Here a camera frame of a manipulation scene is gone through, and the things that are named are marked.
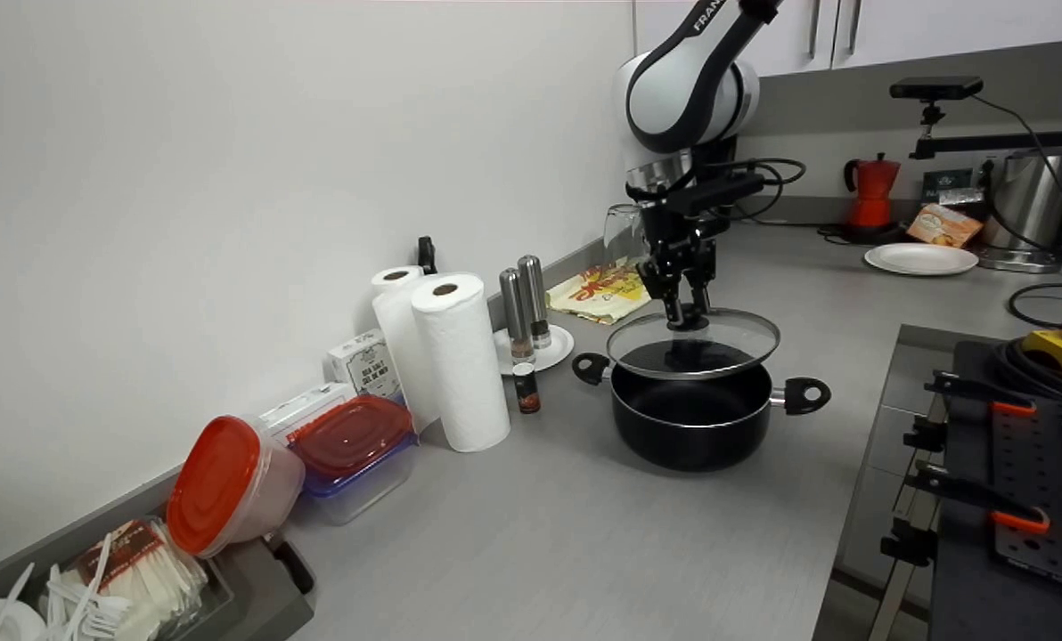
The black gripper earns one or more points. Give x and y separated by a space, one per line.
677 237

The clear glass lid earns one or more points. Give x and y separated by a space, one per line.
748 342

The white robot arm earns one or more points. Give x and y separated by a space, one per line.
685 95

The black cooking pot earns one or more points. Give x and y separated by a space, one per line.
693 442

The red moka pot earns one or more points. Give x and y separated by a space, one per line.
876 198

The rectangular container red lid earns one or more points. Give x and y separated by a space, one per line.
356 445

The round container red lid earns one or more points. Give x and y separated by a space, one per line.
215 486

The upturned drinking glass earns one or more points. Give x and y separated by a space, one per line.
620 226

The cutting board with food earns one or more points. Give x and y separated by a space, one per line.
591 297

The small white saucer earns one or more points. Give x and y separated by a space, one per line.
552 351

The steel spice grinder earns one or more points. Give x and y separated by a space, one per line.
535 291
514 312

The small brown bottle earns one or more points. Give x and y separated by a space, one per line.
529 393

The white paper towel roll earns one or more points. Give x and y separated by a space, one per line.
396 331
464 367

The white plate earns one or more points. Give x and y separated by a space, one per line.
921 259

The orange packet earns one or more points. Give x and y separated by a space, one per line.
945 226

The grey steel cooktop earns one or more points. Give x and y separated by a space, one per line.
857 522

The white socket box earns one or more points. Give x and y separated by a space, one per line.
364 362

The steel kettle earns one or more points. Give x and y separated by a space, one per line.
1030 202

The white lidded clear box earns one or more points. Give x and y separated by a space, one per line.
302 406

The grey tray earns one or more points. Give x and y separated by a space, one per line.
257 608

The box of white sticks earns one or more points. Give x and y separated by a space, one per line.
139 582

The black stereo camera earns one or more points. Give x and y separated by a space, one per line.
936 86

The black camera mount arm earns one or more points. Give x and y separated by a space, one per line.
995 142

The white wall cabinet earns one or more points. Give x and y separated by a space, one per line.
972 26

